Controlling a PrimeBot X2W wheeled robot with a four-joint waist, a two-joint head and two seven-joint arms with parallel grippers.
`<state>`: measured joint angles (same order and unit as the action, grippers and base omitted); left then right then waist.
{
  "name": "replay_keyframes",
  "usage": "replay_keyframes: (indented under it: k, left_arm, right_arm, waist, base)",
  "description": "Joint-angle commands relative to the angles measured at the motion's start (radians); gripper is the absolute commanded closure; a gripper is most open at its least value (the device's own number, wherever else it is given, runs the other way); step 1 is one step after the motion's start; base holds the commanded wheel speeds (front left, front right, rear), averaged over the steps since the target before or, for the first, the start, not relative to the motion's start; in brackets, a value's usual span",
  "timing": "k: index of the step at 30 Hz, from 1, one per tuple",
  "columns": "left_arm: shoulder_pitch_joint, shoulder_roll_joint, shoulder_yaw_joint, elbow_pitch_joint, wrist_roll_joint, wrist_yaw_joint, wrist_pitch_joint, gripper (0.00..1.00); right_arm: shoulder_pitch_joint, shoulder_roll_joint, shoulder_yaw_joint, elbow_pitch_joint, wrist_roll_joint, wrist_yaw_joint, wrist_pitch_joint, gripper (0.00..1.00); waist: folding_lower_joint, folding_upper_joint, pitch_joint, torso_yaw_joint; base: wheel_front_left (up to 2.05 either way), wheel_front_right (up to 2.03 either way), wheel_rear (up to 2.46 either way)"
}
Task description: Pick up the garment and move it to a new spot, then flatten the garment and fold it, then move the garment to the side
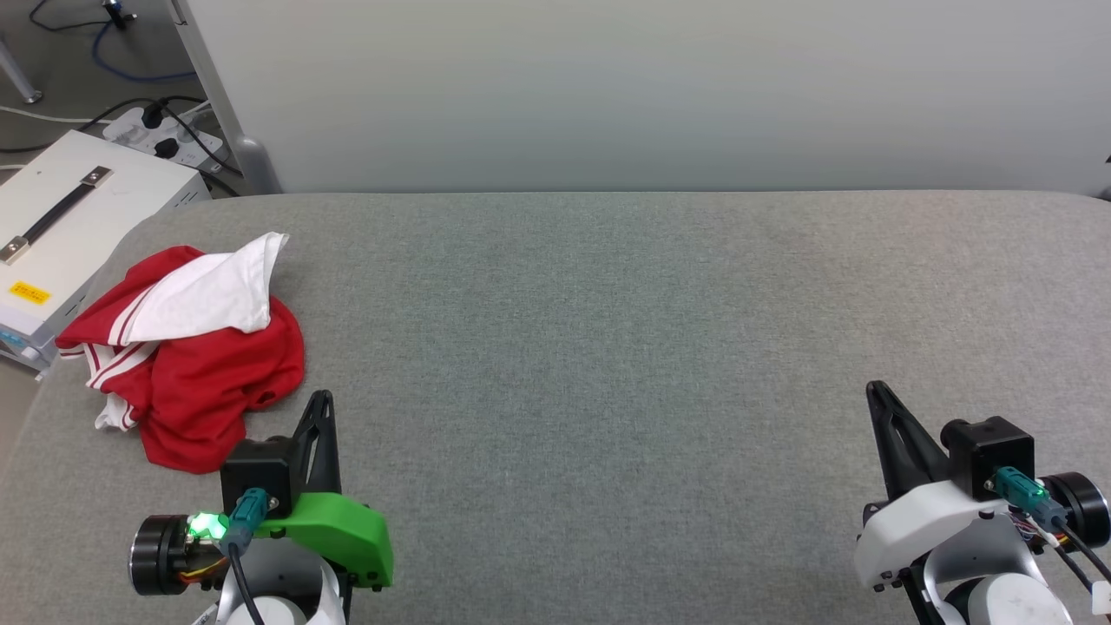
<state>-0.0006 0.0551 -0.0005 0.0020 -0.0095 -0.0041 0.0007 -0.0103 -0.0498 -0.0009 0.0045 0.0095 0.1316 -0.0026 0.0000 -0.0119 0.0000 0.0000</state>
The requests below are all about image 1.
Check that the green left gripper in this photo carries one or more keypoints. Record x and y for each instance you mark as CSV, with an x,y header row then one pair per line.
x,y
347,534

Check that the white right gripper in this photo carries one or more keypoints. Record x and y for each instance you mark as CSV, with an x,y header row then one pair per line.
x,y
911,529

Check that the red and white shirt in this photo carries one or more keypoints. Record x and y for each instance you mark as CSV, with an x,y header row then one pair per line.
x,y
208,391

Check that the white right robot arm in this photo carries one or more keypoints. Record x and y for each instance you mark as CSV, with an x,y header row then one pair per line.
x,y
1007,599

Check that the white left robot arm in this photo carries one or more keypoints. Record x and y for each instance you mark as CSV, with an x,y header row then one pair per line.
x,y
286,599

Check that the white equipment box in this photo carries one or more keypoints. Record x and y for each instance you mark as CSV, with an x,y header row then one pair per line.
x,y
130,195

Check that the black power plug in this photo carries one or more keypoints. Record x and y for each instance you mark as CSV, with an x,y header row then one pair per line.
x,y
154,115
167,148

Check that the yellow warning label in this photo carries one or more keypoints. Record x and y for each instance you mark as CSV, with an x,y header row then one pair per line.
x,y
29,292

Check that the white power strip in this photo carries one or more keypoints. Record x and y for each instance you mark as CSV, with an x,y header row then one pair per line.
x,y
130,132

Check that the silver metal stand leg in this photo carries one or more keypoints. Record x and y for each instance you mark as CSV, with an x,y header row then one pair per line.
x,y
22,78

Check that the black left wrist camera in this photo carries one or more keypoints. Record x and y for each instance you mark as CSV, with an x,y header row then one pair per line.
x,y
256,473

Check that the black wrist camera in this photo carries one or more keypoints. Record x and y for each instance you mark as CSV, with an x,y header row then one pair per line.
x,y
256,473
994,451

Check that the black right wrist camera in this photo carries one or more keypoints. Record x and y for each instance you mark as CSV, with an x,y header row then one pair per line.
x,y
994,451

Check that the grey partition post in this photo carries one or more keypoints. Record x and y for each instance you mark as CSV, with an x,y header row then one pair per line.
x,y
217,95

